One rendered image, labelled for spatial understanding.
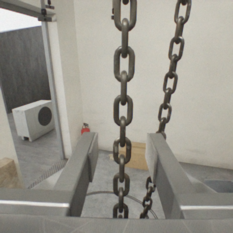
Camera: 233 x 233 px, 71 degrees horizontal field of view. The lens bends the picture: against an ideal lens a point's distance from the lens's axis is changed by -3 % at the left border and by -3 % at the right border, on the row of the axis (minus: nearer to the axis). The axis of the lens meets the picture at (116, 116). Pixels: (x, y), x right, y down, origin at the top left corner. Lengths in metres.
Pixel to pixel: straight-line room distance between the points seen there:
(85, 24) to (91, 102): 1.15
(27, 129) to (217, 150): 3.27
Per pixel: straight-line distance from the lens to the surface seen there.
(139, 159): 2.42
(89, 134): 0.15
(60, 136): 2.66
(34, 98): 6.90
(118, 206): 0.18
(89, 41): 2.66
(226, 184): 0.76
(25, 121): 3.56
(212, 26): 2.41
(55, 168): 2.68
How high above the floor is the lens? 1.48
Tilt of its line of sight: 19 degrees down
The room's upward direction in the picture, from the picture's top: 1 degrees counter-clockwise
